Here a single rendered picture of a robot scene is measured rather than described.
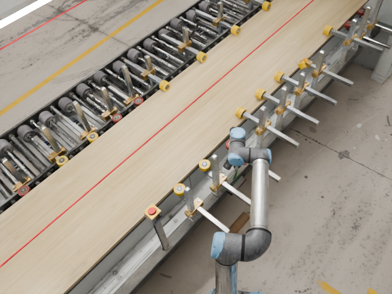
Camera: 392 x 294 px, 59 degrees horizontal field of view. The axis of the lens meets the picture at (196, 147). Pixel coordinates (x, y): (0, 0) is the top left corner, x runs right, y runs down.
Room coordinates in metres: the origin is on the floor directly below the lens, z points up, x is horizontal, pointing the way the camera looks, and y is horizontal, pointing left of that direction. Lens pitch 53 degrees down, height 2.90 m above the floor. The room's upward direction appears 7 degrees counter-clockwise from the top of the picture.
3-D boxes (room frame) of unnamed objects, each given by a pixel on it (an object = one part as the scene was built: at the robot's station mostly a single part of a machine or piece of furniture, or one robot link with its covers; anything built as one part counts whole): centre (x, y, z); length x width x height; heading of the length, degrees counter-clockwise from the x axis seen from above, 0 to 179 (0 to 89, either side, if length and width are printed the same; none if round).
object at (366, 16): (2.53, -1.60, 0.90); 0.03 x 0.03 x 0.48; 42
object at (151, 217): (0.86, 0.28, 1.18); 0.07 x 0.07 x 0.08; 42
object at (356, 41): (2.37, -1.46, 0.95); 0.50 x 0.04 x 0.04; 42
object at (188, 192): (1.03, 0.08, 0.87); 0.03 x 0.03 x 0.48; 42
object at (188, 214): (1.05, 0.07, 0.82); 0.13 x 0.06 x 0.05; 132
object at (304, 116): (1.70, -0.71, 0.95); 0.50 x 0.04 x 0.04; 42
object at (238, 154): (1.11, -0.23, 1.29); 0.12 x 0.12 x 0.09; 76
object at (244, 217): (1.21, -0.25, 0.04); 0.30 x 0.08 x 0.08; 132
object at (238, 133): (1.22, -0.25, 1.29); 0.10 x 0.09 x 0.12; 166
